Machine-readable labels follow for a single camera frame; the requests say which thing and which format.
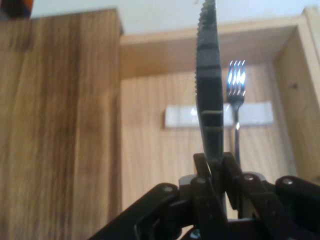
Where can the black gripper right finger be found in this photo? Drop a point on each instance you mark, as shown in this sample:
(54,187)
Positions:
(287,207)

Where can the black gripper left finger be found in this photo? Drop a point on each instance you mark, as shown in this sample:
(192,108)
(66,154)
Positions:
(160,217)

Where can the silver metal fork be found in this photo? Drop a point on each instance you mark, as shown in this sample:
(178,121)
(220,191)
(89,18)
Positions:
(236,100)

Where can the silver serrated table knife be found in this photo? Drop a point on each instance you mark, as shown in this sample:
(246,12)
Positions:
(208,87)

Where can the light wooden drawer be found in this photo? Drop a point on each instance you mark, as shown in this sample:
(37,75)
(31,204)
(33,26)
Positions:
(155,155)

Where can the white ceramic cutlery rest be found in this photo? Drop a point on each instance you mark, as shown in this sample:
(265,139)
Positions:
(180,115)

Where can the dark wooden drawer cabinet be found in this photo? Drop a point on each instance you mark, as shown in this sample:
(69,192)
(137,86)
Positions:
(62,125)

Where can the orange giant building block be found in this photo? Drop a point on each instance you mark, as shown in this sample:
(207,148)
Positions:
(29,6)

